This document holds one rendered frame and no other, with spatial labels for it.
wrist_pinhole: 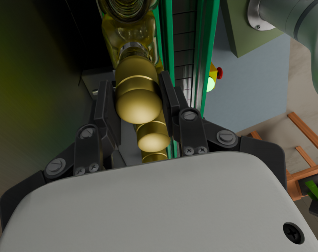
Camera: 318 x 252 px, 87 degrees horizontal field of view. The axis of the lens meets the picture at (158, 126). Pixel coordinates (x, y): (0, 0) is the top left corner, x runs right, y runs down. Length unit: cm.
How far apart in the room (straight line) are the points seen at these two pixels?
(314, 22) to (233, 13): 25
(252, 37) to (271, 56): 23
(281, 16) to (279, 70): 47
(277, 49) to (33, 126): 96
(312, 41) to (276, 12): 16
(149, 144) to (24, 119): 13
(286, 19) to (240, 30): 17
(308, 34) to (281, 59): 47
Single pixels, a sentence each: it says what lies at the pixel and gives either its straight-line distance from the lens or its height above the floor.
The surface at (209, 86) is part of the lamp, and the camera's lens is 55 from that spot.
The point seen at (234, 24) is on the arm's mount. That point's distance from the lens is 73.
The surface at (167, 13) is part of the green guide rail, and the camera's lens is 31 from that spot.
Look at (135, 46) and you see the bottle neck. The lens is 17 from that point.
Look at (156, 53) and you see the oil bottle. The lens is 19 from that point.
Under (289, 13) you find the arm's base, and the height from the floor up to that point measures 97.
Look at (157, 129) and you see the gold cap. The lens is 16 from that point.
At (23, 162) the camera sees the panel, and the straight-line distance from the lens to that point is 20.
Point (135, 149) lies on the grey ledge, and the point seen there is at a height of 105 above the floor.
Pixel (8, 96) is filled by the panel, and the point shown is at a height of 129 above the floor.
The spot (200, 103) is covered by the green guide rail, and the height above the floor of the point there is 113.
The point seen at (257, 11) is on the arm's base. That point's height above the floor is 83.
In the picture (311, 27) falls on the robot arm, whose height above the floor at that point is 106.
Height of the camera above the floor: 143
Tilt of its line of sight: 41 degrees down
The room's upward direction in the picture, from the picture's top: 169 degrees clockwise
